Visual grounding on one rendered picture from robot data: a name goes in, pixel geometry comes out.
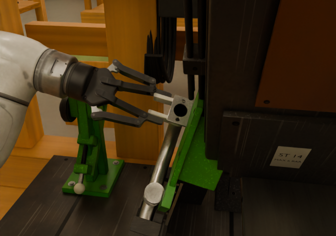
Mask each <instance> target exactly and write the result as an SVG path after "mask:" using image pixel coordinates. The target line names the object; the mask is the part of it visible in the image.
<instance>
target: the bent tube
mask: <svg viewBox="0 0 336 236"><path fill-rule="evenodd" d="M182 101H185V103H182ZM193 104H194V100H189V99H188V98H185V97H182V96H179V95H176V94H175V95H174V98H173V101H172V104H171V107H170V110H169V113H168V116H167V119H166V121H167V122H170V123H174V124H177V125H180V127H178V126H175V125H173V124H170V123H169V124H168V127H167V130H166V133H165V137H164V140H163V143H162V146H161V149H160V152H159V155H158V158H157V161H156V164H155V167H154V171H153V174H152V177H151V180H150V183H159V184H161V185H162V186H163V185H164V181H165V178H166V175H167V172H168V168H169V165H170V162H171V159H172V156H173V153H174V149H175V146H176V143H177V140H178V137H179V134H180V131H181V129H182V126H183V127H186V126H187V123H188V120H189V117H190V114H191V111H192V107H193ZM176 119H178V120H179V121H176ZM156 207H157V206H149V205H147V204H146V203H145V201H143V204H142V207H141V210H140V213H139V216H138V217H140V218H143V219H146V220H149V221H152V220H153V217H154V213H155V210H156Z"/></svg>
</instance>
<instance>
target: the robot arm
mask: <svg viewBox="0 0 336 236"><path fill-rule="evenodd" d="M112 73H116V74H117V73H120V74H121V75H123V76H126V77H128V78H130V79H133V80H135V81H137V82H140V83H142V84H144V85H141V84H136V83H130V82H124V81H122V80H118V79H115V77H114V76H113V74H112ZM37 91H39V92H41V93H45V94H48V95H51V96H54V97H57V98H61V99H64V98H66V97H69V98H72V99H75V100H78V101H81V102H84V103H87V104H88V105H89V106H90V107H91V112H92V113H91V115H90V116H91V118H92V119H93V120H94V121H103V120H105V121H110V122H114V123H118V124H123V125H127V126H132V127H136V128H140V127H141V126H142V124H143V123H144V122H146V121H148V122H151V123H154V124H157V125H162V124H163V122H166V123H169V124H172V125H175V126H177V127H180V126H181V125H178V124H175V123H171V122H168V121H167V117H168V115H166V114H163V113H160V112H157V111H154V110H151V109H149V110H148V112H145V111H143V110H141V109H139V108H137V107H135V106H133V105H131V104H129V103H127V102H125V101H123V100H121V99H119V98H117V97H116V96H115V94H116V93H117V91H120V92H123V91H124V92H130V93H135V94H141V95H147V96H152V97H153V100H154V101H157V102H160V103H163V104H166V105H170V106H171V105H172V102H173V98H172V94H171V93H170V92H166V91H163V90H160V89H157V87H156V79H155V78H153V77H150V76H148V75H146V74H143V73H141V72H139V71H136V70H134V69H132V68H129V67H127V66H124V65H123V64H122V63H120V62H119V61H118V60H117V59H114V60H113V61H112V64H111V65H110V66H109V67H108V68H97V67H95V66H92V65H89V64H86V63H82V62H79V61H78V59H77V58H76V57H75V56H72V55H69V54H66V53H63V52H60V51H57V50H55V49H51V48H48V47H46V46H44V45H43V44H42V43H40V42H39V41H36V40H34V39H32V38H29V37H26V36H23V35H19V34H15V33H11V32H6V31H1V30H0V168H1V167H2V166H3V165H4V164H5V162H6V161H7V159H8V158H9V156H10V154H11V152H12V150H13V148H14V146H15V144H16V142H17V140H18V137H19V135H20V132H21V130H22V127H23V124H24V121H25V116H26V112H27V109H28V106H29V104H30V102H31V100H32V98H33V97H34V95H35V94H36V92H37ZM107 104H110V105H112V106H114V107H117V108H119V109H121V110H123V111H125V112H127V113H129V114H131V115H133V116H135V117H137V118H133V117H129V116H124V115H120V114H115V113H111V112H107V111H102V110H101V109H100V108H97V107H100V106H104V105H107Z"/></svg>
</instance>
